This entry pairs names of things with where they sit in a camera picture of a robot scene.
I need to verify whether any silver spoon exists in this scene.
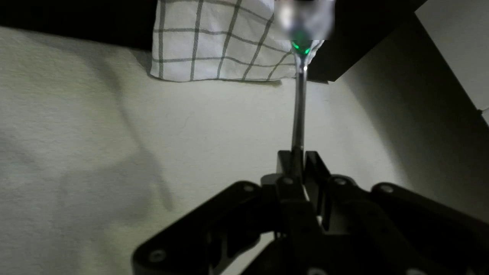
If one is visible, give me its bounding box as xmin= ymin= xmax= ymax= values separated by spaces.
xmin=276 ymin=0 xmax=337 ymax=161

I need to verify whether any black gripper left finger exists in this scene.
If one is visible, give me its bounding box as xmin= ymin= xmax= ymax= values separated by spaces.
xmin=132 ymin=174 xmax=306 ymax=275

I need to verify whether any white checkered dish towel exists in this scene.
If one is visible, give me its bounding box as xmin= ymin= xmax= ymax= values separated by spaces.
xmin=150 ymin=0 xmax=296 ymax=82

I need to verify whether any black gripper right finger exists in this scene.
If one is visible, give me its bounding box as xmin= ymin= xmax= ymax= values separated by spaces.
xmin=306 ymin=151 xmax=489 ymax=275

